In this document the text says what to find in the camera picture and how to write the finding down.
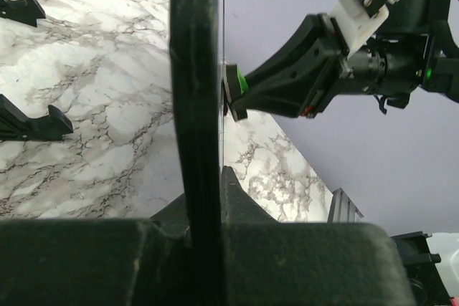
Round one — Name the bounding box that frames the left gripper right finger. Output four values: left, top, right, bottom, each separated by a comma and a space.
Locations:
221, 167, 415, 305

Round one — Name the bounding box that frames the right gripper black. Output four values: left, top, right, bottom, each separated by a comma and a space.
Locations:
244, 14, 350, 118

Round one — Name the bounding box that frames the whiteboard stand left foot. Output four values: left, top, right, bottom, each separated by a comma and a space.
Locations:
0, 0, 47, 27

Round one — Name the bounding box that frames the whiteboard stand foot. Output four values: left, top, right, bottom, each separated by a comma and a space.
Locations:
1, 95, 74, 141
0, 0, 47, 27

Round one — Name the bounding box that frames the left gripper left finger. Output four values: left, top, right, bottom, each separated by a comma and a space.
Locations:
0, 191, 197, 306

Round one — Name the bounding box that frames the white whiteboard black frame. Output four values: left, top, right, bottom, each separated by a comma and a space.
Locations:
169, 0, 225, 305

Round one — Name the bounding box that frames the aluminium extrusion frame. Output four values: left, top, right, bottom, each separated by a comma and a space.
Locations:
327, 188, 364, 223

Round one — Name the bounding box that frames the green black whiteboard eraser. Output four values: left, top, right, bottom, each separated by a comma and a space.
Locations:
222, 64, 247, 122

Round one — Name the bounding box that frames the whiteboard stand right foot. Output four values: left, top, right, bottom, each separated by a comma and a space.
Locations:
1, 95, 74, 141

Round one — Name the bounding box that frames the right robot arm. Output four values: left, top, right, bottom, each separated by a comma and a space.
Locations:
224, 0, 458, 120

